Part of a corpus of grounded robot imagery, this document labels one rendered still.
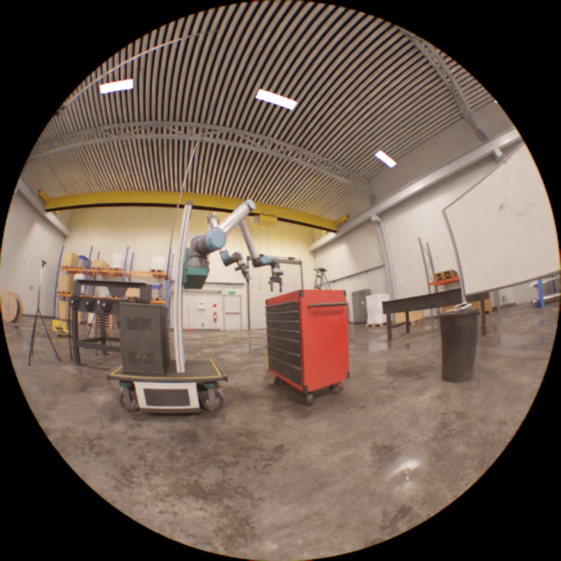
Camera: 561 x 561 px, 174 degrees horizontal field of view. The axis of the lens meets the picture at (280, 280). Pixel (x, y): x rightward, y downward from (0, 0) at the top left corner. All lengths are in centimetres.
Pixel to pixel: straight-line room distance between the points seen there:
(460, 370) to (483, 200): 184
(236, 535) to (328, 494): 38
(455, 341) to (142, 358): 242
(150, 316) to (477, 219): 336
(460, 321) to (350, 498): 145
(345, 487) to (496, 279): 232
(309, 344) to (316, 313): 24
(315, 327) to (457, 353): 129
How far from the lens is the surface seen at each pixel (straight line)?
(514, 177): 255
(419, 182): 975
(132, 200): 1016
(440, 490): 98
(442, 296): 387
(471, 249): 270
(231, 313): 1151
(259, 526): 84
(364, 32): 822
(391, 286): 985
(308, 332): 137
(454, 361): 187
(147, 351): 145
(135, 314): 145
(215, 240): 130
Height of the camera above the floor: 75
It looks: 11 degrees up
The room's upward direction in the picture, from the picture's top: 3 degrees counter-clockwise
